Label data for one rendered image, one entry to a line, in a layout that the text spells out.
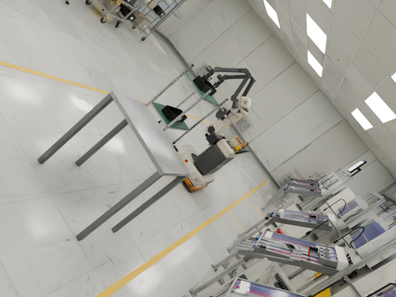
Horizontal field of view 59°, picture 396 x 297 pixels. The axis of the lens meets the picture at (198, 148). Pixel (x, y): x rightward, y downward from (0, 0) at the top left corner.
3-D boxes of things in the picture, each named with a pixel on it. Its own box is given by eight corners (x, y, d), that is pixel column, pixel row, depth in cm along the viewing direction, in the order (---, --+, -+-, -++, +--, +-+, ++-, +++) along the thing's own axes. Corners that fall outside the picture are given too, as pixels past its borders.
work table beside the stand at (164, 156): (78, 162, 303) (145, 104, 283) (116, 232, 283) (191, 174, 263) (36, 159, 261) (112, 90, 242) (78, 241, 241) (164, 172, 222)
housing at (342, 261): (335, 277, 284) (338, 260, 283) (331, 259, 330) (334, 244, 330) (345, 280, 281) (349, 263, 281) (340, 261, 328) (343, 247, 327)
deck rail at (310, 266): (253, 253, 302) (254, 247, 302) (253, 253, 304) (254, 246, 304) (340, 278, 281) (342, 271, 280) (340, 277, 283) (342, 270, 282)
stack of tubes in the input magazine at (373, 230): (356, 249, 280) (386, 231, 274) (349, 234, 329) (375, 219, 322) (366, 263, 278) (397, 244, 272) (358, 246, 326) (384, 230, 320)
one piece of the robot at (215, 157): (207, 179, 520) (252, 145, 500) (196, 182, 468) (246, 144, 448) (194, 161, 527) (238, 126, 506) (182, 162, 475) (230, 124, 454)
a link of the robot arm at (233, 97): (253, 72, 451) (253, 73, 461) (244, 66, 452) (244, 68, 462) (234, 101, 453) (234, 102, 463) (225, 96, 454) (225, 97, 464)
